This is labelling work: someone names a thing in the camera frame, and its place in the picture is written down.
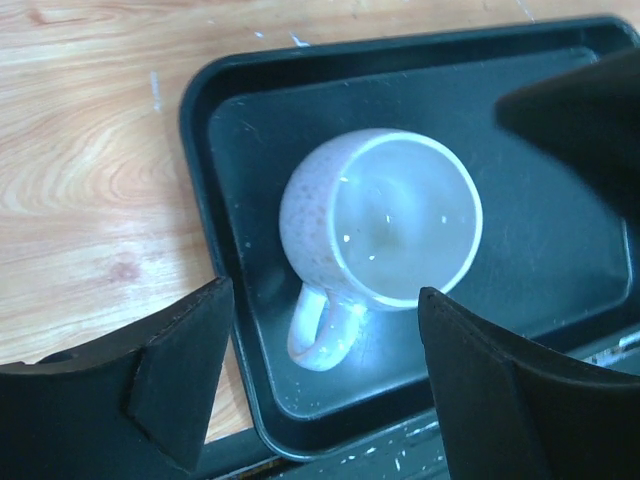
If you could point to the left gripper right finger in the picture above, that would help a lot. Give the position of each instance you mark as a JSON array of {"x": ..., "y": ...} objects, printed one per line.
[{"x": 510, "y": 408}]

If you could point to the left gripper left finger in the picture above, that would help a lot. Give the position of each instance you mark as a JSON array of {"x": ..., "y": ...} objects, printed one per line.
[{"x": 133, "y": 404}]

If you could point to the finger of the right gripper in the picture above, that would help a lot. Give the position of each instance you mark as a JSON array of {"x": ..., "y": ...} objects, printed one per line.
[{"x": 588, "y": 119}]

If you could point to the white ceramic mug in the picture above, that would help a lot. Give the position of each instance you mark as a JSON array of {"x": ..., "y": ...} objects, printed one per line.
[{"x": 367, "y": 220}]

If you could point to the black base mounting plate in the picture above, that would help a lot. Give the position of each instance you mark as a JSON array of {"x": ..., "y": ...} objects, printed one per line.
[{"x": 400, "y": 450}]

